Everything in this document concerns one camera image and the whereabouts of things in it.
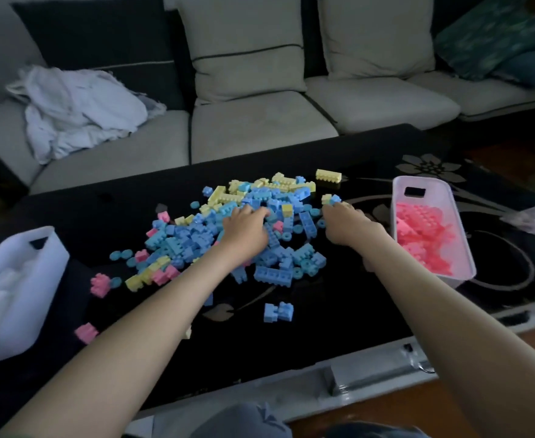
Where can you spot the person's right hand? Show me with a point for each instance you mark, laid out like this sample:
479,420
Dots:
352,228

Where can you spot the person's left hand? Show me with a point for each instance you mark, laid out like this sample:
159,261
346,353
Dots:
244,234

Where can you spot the pile of colorful blocks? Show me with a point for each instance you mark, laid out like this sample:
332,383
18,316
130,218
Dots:
190,237

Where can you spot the person's right forearm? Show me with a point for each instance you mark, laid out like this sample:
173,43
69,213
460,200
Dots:
468,342

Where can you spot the person's left forearm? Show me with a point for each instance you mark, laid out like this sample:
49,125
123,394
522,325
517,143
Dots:
121,351

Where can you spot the person's left leg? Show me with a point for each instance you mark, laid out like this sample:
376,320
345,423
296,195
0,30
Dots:
240,421

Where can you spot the person's leg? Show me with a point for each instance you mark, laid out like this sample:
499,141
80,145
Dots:
240,421
377,431

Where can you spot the person's right leg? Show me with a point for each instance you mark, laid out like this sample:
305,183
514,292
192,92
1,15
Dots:
377,431

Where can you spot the black glass coffee table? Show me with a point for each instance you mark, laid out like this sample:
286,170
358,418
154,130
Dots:
340,305

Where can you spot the grey sofa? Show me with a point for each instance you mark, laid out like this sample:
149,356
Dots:
258,127

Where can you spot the beige back cushion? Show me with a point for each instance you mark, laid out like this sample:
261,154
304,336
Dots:
377,36
244,77

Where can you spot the lavender plastic bag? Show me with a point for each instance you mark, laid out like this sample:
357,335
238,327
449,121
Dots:
534,219

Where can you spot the crumpled white cloth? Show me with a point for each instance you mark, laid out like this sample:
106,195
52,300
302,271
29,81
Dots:
80,109

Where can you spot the teal patterned cushion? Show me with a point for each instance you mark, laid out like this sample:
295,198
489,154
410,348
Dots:
486,36

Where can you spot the blue cushion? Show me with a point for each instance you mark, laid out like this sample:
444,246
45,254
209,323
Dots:
529,68

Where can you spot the dark back cushion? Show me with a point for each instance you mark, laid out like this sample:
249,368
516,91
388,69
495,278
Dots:
103,31

